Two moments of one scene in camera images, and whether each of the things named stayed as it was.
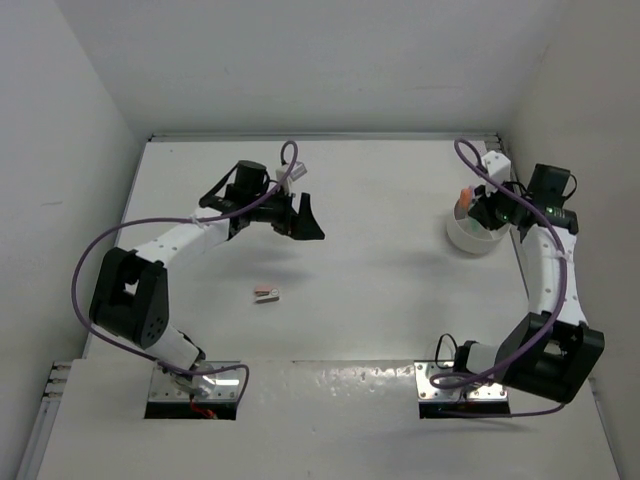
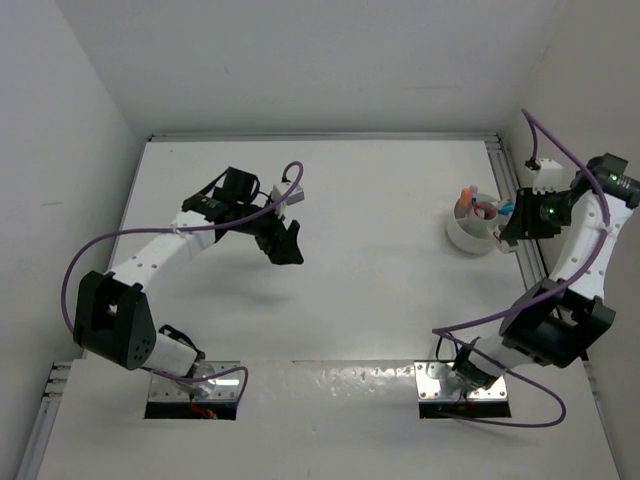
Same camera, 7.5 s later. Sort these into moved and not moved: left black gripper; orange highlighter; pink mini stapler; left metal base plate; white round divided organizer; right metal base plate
Moved: pink mini stapler; left black gripper
Not moved: left metal base plate; orange highlighter; white round divided organizer; right metal base plate
